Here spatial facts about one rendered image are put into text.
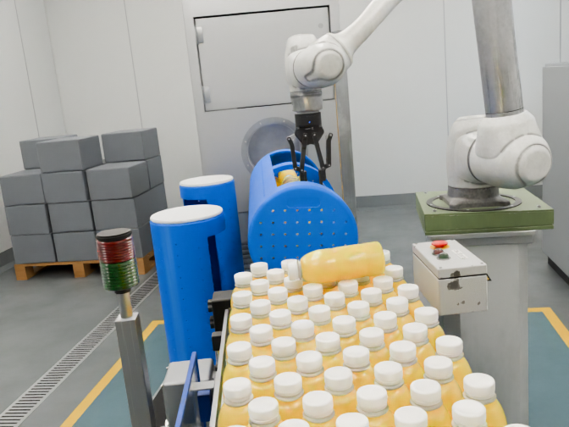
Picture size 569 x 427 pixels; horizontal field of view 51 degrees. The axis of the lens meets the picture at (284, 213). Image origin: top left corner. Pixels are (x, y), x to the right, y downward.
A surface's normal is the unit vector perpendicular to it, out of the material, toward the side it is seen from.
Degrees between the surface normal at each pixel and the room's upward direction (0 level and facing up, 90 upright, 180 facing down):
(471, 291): 90
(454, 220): 90
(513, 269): 90
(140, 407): 90
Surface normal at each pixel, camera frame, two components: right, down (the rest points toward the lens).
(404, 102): -0.14, 0.22
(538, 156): 0.23, 0.36
